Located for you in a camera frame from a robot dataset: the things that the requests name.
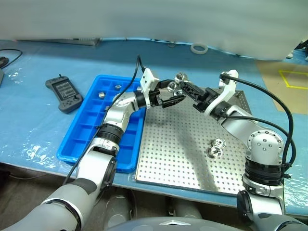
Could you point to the white backdrop sheet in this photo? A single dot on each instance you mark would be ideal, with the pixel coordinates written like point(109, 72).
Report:
point(154, 21)

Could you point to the brown cardboard mat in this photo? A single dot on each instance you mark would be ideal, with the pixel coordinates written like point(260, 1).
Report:
point(269, 79)

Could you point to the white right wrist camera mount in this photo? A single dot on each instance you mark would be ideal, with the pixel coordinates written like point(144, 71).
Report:
point(228, 89)

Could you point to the perforated steel tray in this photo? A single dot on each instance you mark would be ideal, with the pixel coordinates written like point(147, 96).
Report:
point(173, 149)

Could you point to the grey box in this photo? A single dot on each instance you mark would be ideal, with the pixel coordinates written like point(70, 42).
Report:
point(1, 78)

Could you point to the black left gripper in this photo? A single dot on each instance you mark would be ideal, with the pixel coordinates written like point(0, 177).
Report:
point(155, 99)

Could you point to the blue compartment tray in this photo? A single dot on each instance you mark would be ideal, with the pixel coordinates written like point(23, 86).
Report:
point(81, 134)

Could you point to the flat grey device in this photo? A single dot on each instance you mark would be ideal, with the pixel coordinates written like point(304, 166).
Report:
point(84, 42)

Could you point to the grey rounded shape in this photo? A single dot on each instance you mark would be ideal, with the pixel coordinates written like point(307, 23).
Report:
point(120, 209)

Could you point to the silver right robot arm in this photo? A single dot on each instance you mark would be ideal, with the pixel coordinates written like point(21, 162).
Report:
point(240, 122)

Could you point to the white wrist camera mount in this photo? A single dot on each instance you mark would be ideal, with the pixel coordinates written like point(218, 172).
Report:
point(228, 89)
point(148, 80)

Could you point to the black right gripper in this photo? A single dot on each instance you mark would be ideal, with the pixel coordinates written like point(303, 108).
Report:
point(209, 95)

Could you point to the yellow tape square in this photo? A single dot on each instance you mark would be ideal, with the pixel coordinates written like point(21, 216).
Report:
point(284, 79)

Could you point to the grey handheld controller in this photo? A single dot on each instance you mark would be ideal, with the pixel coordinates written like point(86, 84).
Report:
point(63, 92)

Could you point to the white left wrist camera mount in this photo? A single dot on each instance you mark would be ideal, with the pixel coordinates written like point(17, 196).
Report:
point(148, 80)

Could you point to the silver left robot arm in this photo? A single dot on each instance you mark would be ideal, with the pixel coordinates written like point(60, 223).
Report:
point(118, 113)

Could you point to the dark grey robot chest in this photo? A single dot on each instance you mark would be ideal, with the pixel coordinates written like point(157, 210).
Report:
point(163, 225)

